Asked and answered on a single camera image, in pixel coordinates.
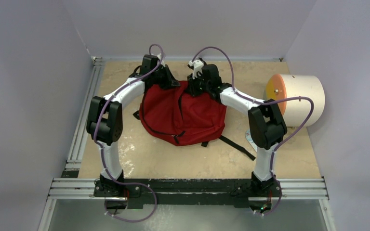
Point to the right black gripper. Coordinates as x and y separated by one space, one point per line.
191 85

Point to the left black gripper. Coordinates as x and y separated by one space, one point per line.
170 82

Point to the red backpack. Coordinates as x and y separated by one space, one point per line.
173 115

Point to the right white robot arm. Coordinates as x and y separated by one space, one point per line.
266 122

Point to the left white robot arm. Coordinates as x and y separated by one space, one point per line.
105 121

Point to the light blue pencil case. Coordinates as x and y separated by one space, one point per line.
250 140

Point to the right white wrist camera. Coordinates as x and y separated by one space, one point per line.
196 66

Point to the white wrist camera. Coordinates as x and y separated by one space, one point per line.
196 66
161 59

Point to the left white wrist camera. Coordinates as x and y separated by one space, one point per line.
161 59

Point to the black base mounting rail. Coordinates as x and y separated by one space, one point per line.
236 192

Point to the aluminium frame rails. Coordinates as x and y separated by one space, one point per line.
302 206

